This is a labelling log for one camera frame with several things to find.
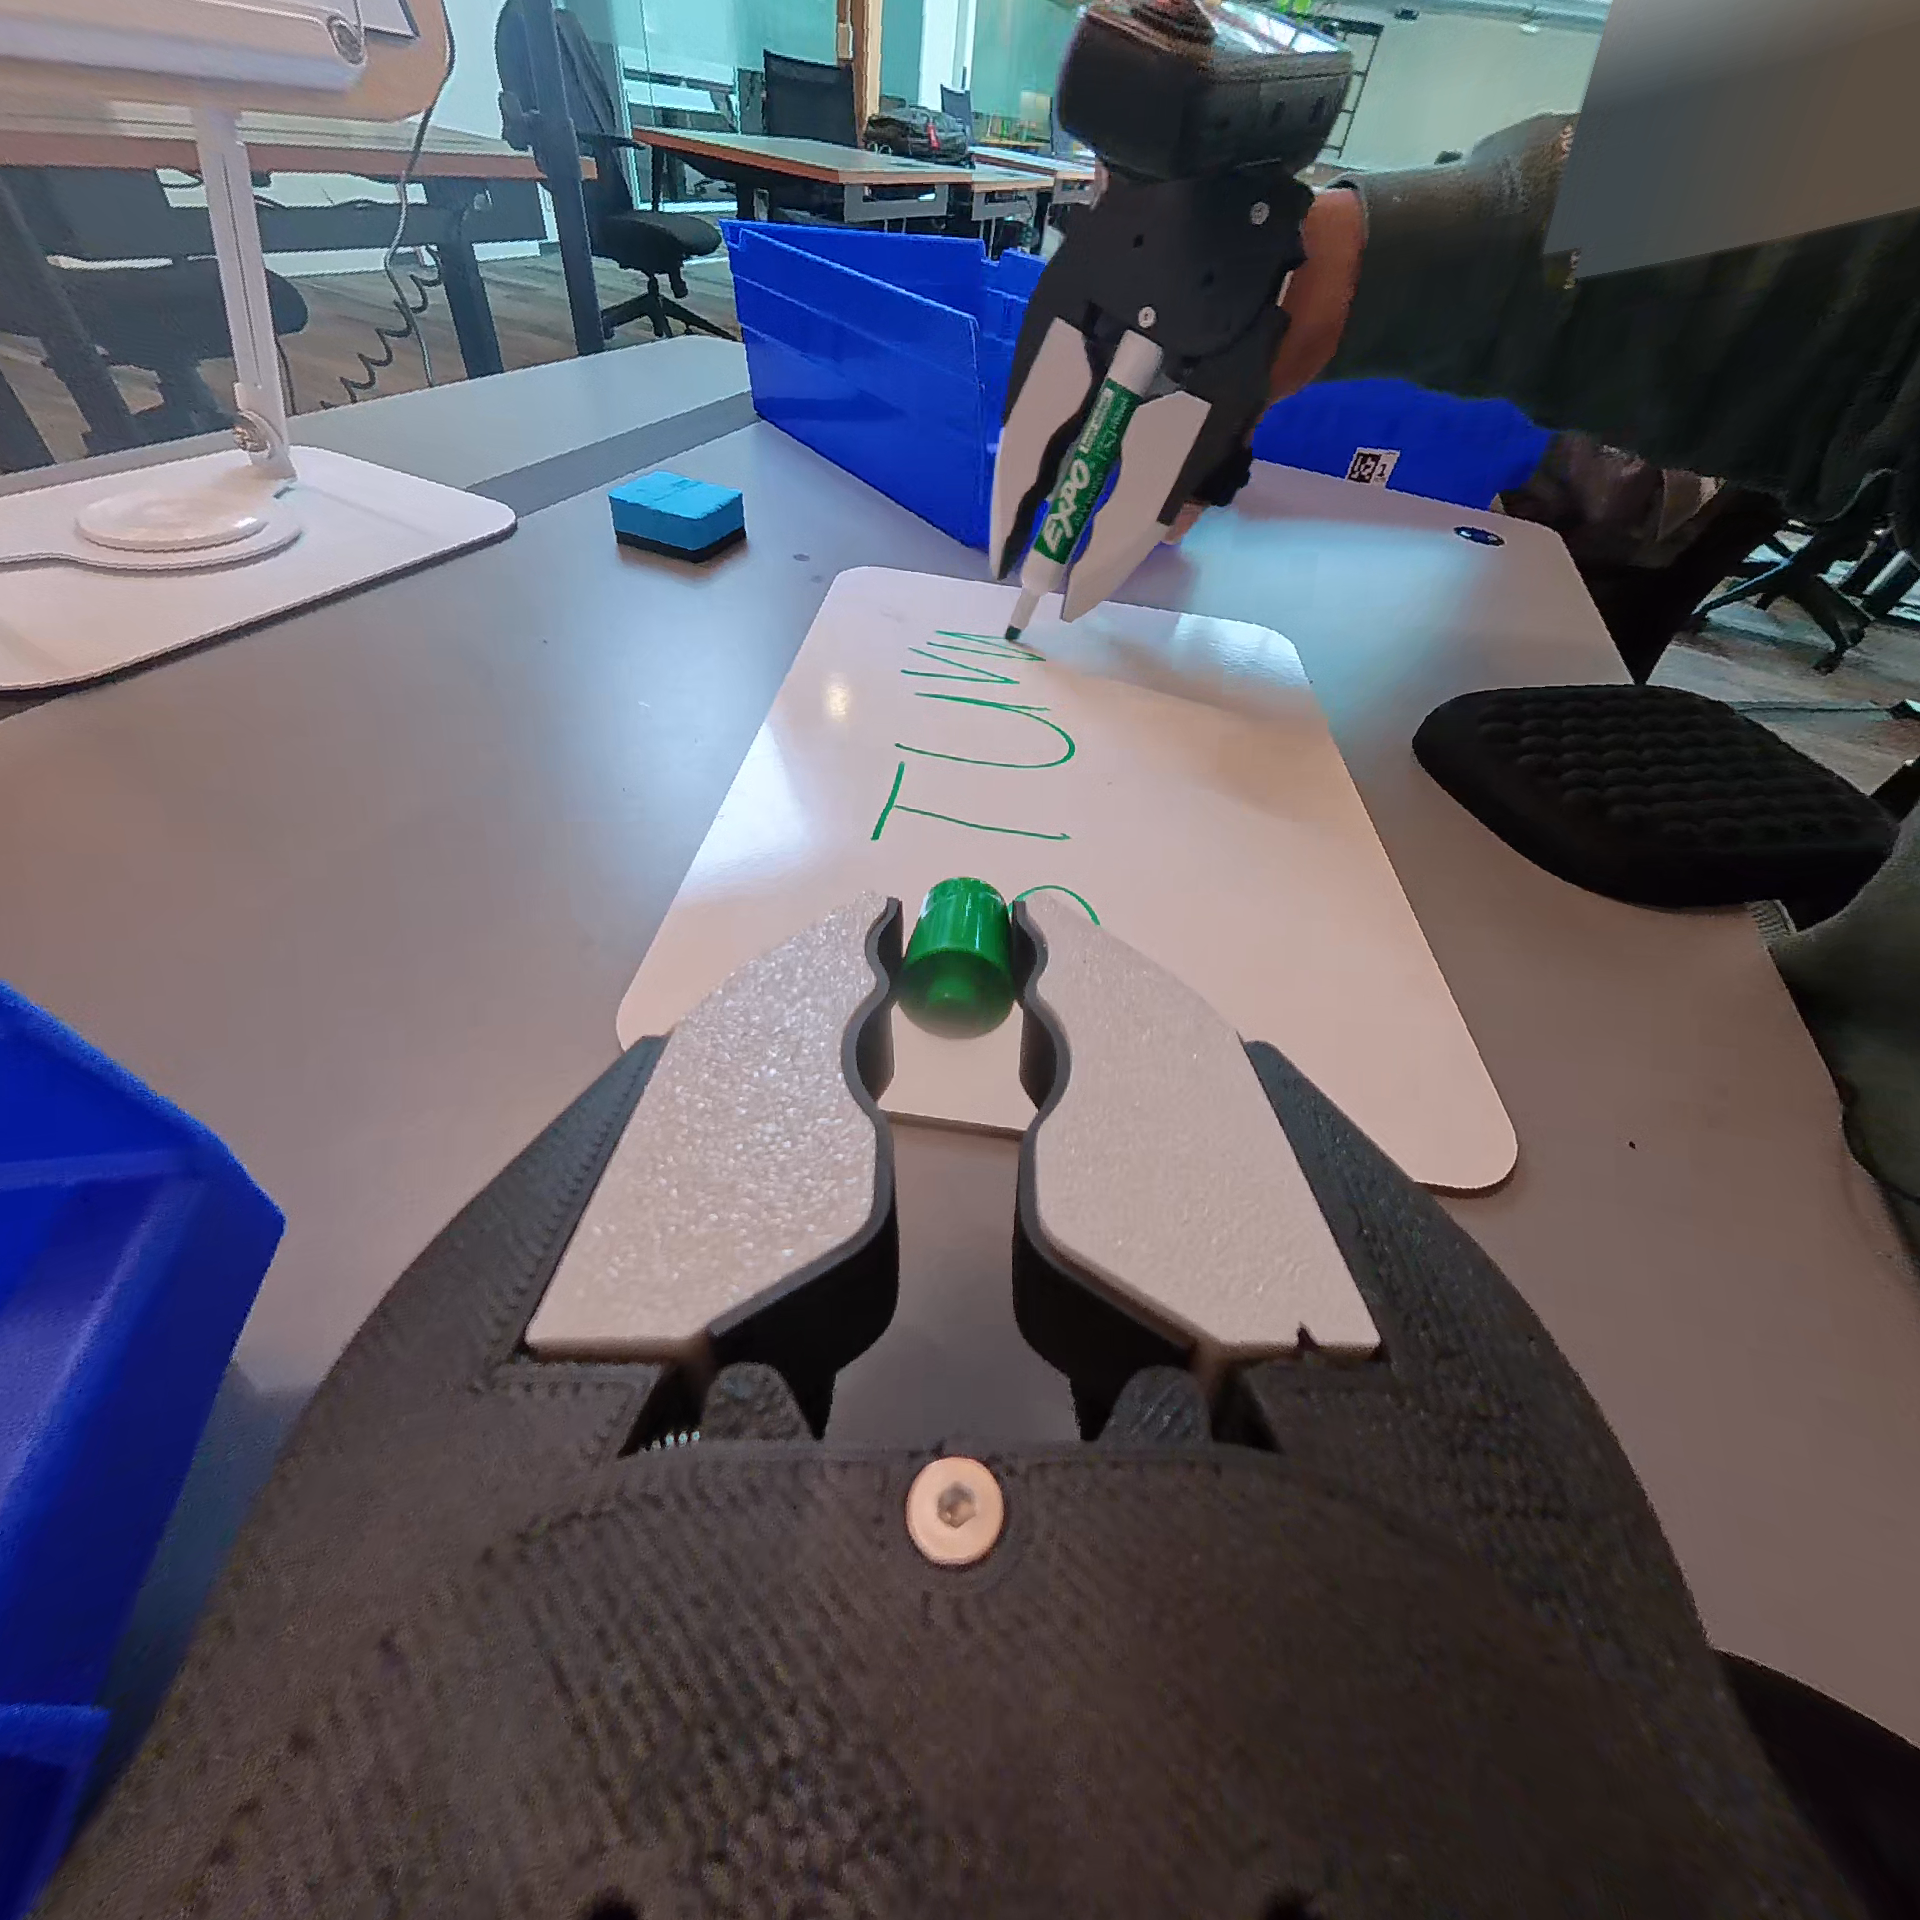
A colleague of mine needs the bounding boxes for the person's right forearm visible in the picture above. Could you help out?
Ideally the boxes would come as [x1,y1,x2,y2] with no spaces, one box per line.
[1321,113,1920,511]

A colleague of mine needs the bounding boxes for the wooden desk black legs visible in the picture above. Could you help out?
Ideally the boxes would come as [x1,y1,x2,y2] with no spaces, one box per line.
[0,121,597,379]

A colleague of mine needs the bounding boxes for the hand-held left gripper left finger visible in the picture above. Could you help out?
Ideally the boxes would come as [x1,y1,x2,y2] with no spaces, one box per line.
[521,889,904,1416]

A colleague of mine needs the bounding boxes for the small white whiteboard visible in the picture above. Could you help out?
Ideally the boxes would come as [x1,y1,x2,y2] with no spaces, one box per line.
[614,560,1520,1196]

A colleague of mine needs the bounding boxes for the long grey desk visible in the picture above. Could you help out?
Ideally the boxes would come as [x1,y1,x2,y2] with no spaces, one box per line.
[630,129,1103,229]

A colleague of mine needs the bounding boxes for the black mesh armrest pad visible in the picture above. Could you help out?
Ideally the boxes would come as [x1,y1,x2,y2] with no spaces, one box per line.
[1410,682,1904,912]

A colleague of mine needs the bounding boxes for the green dry erase marker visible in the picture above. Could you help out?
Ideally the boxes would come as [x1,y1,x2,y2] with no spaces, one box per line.
[999,331,1167,650]

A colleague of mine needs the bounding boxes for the blue whiteboard eraser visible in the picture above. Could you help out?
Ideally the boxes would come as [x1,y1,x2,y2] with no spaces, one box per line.
[610,468,751,564]

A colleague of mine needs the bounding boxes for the person's right hand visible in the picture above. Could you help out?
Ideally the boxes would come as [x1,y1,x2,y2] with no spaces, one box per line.
[1160,188,1372,552]

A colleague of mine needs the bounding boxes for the green marker cap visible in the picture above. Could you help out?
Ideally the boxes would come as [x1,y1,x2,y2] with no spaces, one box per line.
[896,875,1023,1041]

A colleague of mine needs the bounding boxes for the black office chair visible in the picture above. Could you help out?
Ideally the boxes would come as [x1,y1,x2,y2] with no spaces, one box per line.
[495,0,737,342]
[0,164,310,453]

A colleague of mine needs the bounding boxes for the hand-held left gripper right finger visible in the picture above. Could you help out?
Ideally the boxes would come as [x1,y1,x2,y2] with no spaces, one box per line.
[1013,892,1386,1368]

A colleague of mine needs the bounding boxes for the dark jacket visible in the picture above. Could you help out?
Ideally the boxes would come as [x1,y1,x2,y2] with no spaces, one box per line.
[1507,434,1795,686]

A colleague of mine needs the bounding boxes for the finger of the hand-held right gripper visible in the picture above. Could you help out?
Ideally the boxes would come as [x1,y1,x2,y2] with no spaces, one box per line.
[981,320,1117,585]
[1057,390,1217,626]

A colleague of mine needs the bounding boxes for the white mat with blue sticker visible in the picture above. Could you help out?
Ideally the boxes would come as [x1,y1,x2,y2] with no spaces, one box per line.
[1167,461,1637,678]

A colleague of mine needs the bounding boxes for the black coiled cable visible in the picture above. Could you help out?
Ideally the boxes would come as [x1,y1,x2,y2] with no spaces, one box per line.
[345,0,453,412]

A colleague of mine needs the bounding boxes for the black office chair base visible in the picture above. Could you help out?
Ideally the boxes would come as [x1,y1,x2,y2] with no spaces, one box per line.
[1692,472,1920,678]

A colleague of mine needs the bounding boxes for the tagged blue plastic bin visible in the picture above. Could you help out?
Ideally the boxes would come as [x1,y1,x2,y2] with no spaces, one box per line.
[1255,375,1560,511]

